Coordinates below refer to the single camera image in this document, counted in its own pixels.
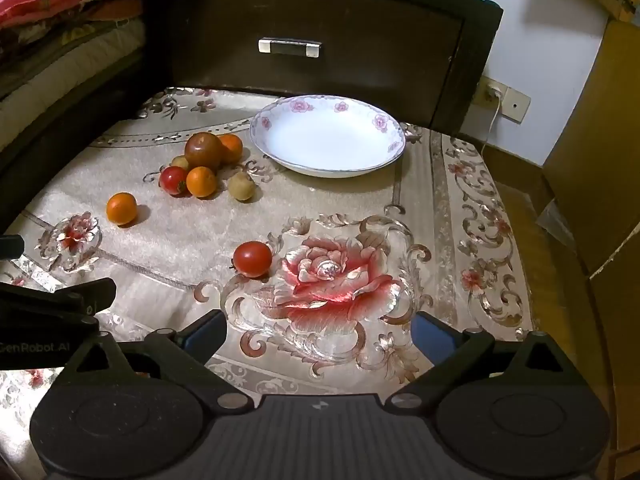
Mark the light wooden cabinet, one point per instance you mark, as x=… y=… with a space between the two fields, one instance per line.
x=600 y=135

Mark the dark wooden bed frame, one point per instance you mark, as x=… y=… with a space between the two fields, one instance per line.
x=60 y=115

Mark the red cherry tomato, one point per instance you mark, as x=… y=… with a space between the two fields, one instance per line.
x=171 y=181
x=252 y=258

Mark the beige wall socket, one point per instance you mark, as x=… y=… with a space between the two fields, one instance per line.
x=512 y=102

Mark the dark wooden drawer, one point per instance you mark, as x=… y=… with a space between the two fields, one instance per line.
x=350 y=25

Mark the embroidered floral tablecloth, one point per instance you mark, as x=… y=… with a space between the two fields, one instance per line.
x=200 y=250

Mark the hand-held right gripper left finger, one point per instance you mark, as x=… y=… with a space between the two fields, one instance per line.
x=205 y=334

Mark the dark wooden nightstand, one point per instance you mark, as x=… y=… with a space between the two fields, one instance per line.
x=480 y=60

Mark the large tan longan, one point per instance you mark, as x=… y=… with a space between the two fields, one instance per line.
x=242 y=187

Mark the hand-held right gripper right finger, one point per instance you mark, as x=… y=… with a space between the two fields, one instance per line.
x=433 y=334

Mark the white floral plate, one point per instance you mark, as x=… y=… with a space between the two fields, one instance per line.
x=325 y=135

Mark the small tan longan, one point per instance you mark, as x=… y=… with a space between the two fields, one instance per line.
x=179 y=162

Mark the dark red plum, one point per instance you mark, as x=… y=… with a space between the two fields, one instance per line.
x=202 y=150

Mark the orange tangerine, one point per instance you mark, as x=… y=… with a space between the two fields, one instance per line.
x=232 y=147
x=121 y=208
x=201 y=182

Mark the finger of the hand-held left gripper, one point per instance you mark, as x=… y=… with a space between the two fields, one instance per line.
x=10 y=247
x=75 y=294

